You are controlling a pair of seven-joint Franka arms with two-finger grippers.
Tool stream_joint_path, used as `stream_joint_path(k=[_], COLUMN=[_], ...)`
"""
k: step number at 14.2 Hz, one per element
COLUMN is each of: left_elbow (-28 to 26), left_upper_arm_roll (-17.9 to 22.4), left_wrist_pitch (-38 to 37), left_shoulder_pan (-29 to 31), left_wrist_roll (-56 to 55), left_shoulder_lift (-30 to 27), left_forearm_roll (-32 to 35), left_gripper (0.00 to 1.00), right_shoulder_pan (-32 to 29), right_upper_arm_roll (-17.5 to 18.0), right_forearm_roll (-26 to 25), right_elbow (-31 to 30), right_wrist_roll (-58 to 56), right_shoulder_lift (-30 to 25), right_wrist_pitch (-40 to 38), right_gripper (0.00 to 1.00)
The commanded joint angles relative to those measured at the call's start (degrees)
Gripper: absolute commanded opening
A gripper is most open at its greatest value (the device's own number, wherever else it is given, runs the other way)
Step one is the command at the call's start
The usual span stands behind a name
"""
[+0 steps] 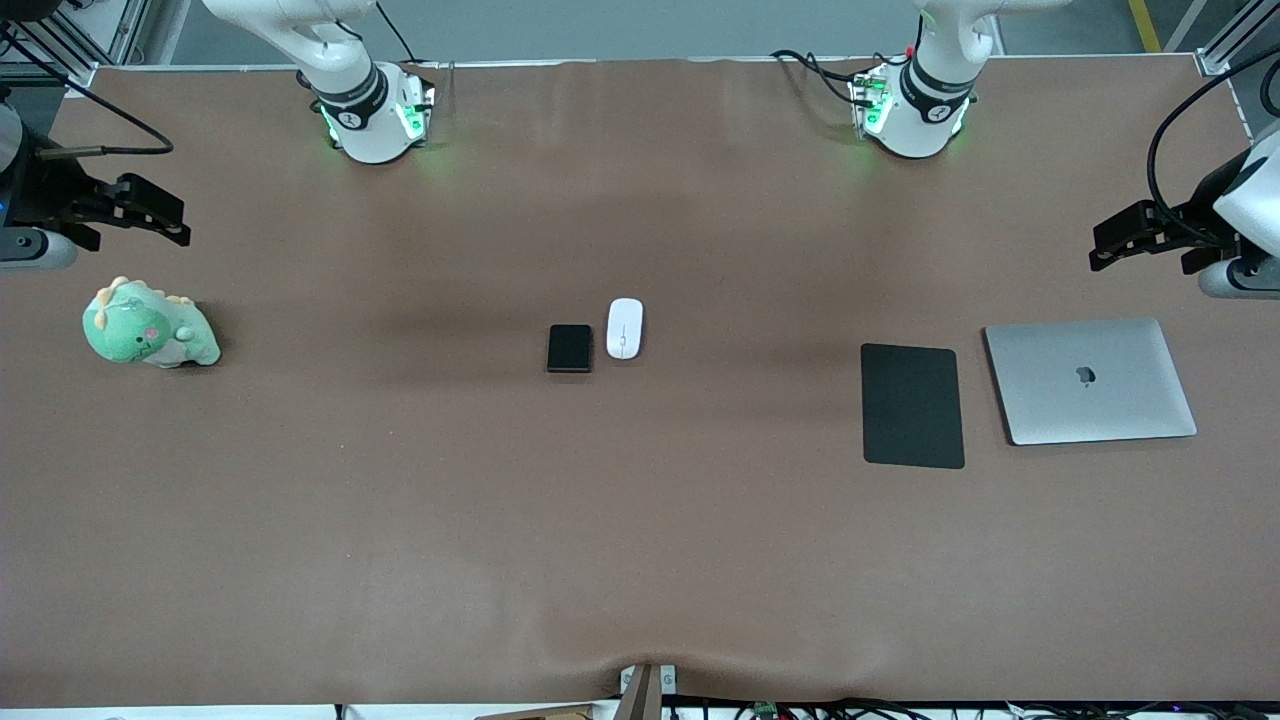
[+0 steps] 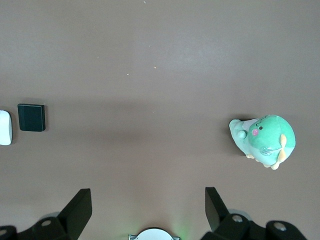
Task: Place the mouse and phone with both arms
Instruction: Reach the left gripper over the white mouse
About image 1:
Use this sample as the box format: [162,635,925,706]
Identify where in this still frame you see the white computer mouse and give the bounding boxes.
[606,298,644,360]

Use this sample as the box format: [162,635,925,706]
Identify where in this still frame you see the black phone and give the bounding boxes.
[547,324,593,374]

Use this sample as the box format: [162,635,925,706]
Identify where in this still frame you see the black mouse pad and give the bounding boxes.
[861,343,966,469]

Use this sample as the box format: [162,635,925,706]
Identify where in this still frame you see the aluminium frame profile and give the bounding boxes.
[1195,0,1280,77]
[0,0,153,91]

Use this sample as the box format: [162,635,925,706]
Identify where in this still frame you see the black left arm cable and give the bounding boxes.
[1146,45,1280,247]

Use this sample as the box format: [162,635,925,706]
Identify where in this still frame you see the green dinosaur plush toy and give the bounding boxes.
[82,277,222,369]

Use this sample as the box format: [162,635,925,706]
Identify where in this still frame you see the silver laptop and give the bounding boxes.
[983,318,1198,446]

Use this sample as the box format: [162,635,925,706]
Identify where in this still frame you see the black right base cable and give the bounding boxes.
[374,0,421,67]

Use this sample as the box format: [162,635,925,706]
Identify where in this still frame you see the black left base cables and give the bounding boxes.
[770,48,883,107]

